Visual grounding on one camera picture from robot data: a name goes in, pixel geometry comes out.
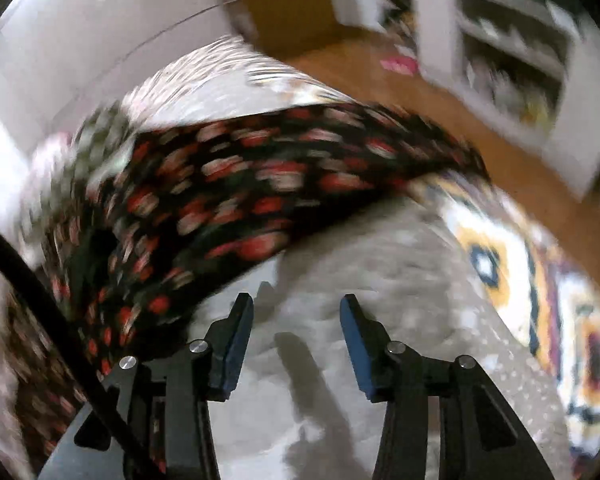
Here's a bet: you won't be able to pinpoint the black red floral dress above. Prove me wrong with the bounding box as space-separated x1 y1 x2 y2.
4 102 489 470

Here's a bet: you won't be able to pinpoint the beige polka dot quilt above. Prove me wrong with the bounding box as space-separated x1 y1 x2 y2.
119 34 577 480

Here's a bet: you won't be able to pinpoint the orange geometric pattern blanket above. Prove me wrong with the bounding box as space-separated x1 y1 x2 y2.
408 172 600 479

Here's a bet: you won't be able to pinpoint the olive white dotted pillow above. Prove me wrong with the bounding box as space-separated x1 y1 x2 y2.
15 102 132 264

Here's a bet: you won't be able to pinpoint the pink cloth on floor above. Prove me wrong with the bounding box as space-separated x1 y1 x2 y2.
380 54 419 76

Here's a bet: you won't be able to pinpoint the white shelving unit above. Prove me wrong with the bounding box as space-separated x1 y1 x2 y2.
412 0 600 198

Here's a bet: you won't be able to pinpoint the white wardrobe doors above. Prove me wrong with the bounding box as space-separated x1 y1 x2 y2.
0 0 252 157

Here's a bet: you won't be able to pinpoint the brown wooden door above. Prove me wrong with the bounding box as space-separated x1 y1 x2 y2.
242 0 343 58

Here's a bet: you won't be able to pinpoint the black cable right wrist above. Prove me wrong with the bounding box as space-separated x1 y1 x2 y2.
0 216 127 441

